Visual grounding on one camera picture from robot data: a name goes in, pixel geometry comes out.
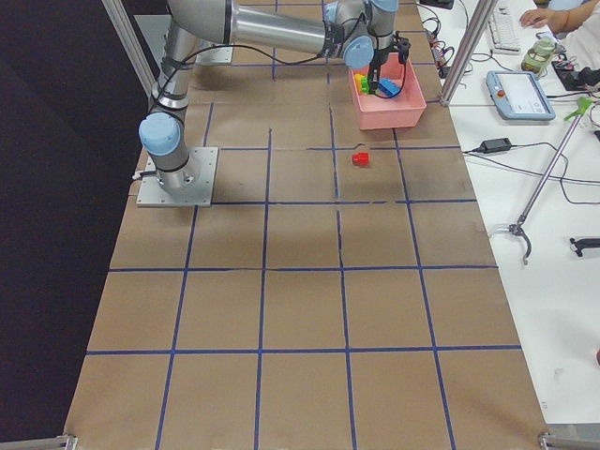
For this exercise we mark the black clamp tool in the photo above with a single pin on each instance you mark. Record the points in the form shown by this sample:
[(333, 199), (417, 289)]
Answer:
[(581, 244)]

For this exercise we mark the white computer keyboard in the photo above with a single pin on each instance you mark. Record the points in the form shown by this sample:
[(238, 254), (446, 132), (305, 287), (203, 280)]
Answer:
[(503, 37)]

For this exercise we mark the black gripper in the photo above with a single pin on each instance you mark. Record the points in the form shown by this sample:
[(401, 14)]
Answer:
[(378, 61)]

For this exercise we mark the metal reacher grabber tool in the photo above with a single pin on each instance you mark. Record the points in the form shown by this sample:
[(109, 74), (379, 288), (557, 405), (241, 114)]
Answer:
[(516, 229)]

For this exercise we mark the green toy block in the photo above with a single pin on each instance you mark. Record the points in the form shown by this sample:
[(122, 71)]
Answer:
[(363, 87)]

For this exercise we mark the brown paper table mat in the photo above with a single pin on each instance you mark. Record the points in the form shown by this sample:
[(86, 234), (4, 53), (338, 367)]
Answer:
[(314, 304)]

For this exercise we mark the red toy block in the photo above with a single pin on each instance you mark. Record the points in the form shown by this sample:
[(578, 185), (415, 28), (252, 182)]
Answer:
[(361, 159)]

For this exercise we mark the aluminium frame post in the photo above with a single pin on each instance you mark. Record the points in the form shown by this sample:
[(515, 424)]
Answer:
[(471, 37)]

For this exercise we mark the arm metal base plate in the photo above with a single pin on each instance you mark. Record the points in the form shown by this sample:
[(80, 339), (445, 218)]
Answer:
[(192, 185), (214, 56)]

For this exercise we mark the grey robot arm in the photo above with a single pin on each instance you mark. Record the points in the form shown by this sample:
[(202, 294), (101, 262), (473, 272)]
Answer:
[(362, 34)]

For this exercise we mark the person hand at keyboard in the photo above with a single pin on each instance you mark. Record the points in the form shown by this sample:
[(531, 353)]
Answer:
[(555, 20)]

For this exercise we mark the green glass bottle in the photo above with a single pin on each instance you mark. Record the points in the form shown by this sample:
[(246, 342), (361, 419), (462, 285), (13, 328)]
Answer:
[(537, 58)]

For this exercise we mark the blue teach pendant tablet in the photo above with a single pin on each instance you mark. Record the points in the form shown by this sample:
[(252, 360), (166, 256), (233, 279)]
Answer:
[(518, 96)]

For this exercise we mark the black power adapter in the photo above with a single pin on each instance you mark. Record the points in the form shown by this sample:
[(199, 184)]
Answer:
[(495, 146)]

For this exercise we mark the blue toy block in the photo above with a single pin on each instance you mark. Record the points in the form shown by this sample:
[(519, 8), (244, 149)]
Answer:
[(388, 89)]

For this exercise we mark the pink plastic box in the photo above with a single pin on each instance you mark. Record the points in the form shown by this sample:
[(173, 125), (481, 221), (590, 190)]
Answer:
[(403, 111)]

